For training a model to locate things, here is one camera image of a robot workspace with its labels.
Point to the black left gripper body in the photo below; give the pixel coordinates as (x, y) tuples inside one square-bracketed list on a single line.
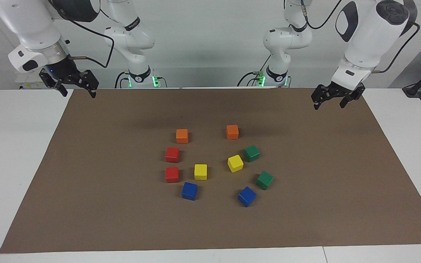
[(336, 91)]

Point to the blue wooden cube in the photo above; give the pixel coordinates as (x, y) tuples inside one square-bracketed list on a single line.
[(189, 191), (247, 197)]

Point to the yellow wooden cube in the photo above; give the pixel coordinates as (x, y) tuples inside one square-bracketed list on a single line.
[(235, 164), (200, 172)]

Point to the white box with yellow label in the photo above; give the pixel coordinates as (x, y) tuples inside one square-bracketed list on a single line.
[(31, 84)]

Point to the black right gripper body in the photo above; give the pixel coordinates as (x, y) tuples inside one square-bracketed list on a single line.
[(68, 75)]

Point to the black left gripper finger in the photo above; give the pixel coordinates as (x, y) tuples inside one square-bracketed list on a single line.
[(316, 103), (344, 102)]

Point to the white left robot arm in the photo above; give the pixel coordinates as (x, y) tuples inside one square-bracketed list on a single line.
[(364, 36)]

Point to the red wooden cube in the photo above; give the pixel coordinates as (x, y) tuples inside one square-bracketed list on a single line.
[(172, 155), (172, 175)]

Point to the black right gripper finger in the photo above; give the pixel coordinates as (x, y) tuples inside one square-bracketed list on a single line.
[(93, 92), (63, 90)]

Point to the brown table mat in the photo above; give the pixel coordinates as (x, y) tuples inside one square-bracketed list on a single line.
[(86, 201)]

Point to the green wooden cube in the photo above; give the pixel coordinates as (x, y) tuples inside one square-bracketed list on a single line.
[(251, 153), (265, 180)]

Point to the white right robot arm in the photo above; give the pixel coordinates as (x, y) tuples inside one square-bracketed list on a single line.
[(31, 25)]

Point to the orange wooden cube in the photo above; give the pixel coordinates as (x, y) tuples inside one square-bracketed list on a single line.
[(182, 137), (232, 132)]

